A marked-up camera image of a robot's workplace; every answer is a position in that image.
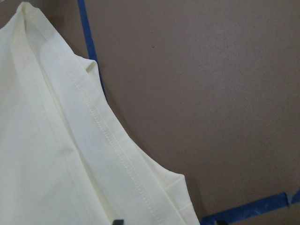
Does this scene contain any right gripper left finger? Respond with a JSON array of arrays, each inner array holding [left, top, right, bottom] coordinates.
[[112, 219, 124, 225]]

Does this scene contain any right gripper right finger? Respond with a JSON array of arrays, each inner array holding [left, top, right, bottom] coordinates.
[[215, 220, 226, 225]]

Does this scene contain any cream long-sleeve cat shirt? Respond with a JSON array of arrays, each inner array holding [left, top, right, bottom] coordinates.
[[0, 2, 199, 225]]

